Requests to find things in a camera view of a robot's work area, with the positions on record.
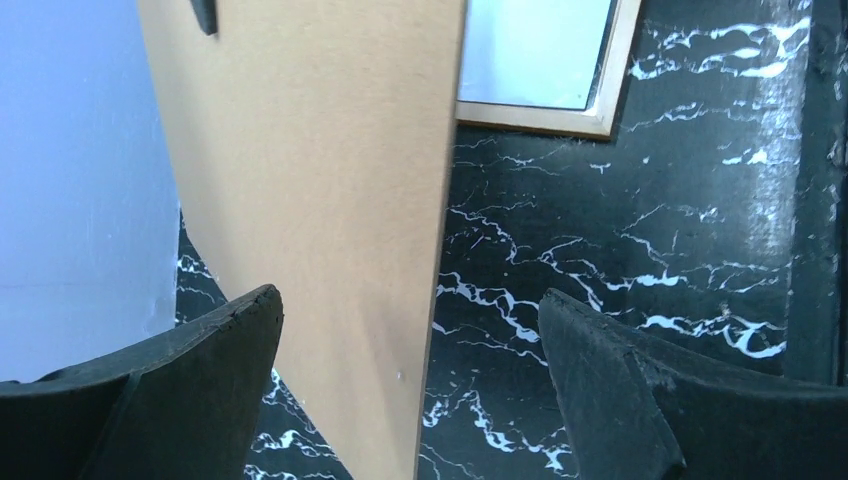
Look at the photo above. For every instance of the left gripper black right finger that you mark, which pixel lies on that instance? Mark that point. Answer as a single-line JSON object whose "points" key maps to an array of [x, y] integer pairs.
{"points": [[638, 407]]}

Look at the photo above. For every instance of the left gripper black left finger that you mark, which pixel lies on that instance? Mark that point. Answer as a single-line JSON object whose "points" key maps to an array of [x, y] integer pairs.
{"points": [[183, 404]]}

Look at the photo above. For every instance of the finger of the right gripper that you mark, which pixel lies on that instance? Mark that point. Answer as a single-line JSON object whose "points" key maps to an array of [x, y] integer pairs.
{"points": [[205, 12]]}

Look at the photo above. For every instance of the brown cardboard backing board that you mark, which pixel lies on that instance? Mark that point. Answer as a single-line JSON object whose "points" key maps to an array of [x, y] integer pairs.
{"points": [[311, 144]]}

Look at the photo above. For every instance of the wooden picture frame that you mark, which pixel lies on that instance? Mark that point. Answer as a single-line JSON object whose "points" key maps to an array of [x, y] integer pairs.
{"points": [[596, 121]]}

